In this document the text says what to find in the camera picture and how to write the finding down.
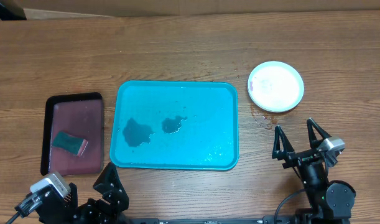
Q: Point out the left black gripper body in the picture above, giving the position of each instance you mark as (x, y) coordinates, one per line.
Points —
(90, 211)

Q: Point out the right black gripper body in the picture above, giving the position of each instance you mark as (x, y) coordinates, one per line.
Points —
(299, 157)

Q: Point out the dark green sponge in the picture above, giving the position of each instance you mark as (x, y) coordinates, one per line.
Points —
(69, 143)

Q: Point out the light blue plate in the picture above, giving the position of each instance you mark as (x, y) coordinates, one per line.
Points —
(275, 86)

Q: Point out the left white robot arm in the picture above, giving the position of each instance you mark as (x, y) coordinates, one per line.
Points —
(56, 208)

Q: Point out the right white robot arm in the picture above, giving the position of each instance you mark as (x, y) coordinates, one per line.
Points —
(330, 201)

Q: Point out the dark red sponge tray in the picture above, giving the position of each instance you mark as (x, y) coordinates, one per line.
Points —
(79, 115)

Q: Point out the teal plastic tray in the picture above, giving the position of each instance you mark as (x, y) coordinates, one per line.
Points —
(175, 125)

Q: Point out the cardboard backboard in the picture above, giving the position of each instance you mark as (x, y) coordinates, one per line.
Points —
(121, 8)

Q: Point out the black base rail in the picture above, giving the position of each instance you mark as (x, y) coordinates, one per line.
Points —
(268, 219)

